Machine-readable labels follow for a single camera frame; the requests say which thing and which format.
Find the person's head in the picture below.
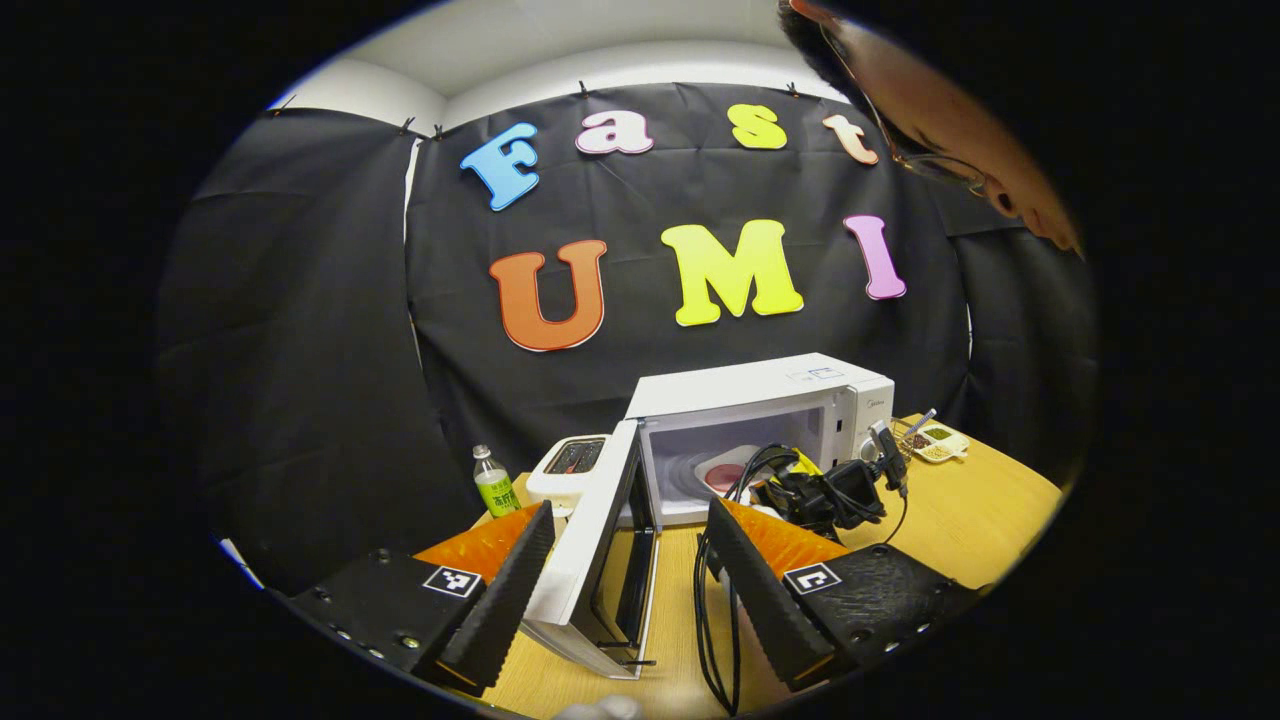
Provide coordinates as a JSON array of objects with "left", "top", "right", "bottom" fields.
[{"left": 778, "top": 0, "right": 1086, "bottom": 256}]

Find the black cable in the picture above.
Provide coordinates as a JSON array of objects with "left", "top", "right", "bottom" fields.
[{"left": 693, "top": 443, "right": 801, "bottom": 717}]

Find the white microwave oven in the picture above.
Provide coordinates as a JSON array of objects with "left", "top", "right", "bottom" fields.
[{"left": 520, "top": 352, "right": 896, "bottom": 681}]

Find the white toaster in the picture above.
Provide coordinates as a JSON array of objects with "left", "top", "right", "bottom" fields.
[{"left": 525, "top": 435, "right": 611, "bottom": 511}]

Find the green label drink bottle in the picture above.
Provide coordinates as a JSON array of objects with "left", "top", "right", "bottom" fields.
[{"left": 472, "top": 444, "right": 521, "bottom": 518}]

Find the white divided seasoning tray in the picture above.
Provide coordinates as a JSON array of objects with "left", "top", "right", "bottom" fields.
[{"left": 915, "top": 422, "right": 971, "bottom": 464}]

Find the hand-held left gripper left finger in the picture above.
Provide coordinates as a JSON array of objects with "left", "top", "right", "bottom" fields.
[{"left": 288, "top": 500, "right": 557, "bottom": 693}]

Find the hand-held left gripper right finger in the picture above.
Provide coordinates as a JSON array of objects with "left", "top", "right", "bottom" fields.
[{"left": 706, "top": 498, "right": 986, "bottom": 694}]

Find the white food tray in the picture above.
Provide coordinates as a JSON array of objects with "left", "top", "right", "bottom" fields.
[{"left": 690, "top": 445, "right": 773, "bottom": 496}]

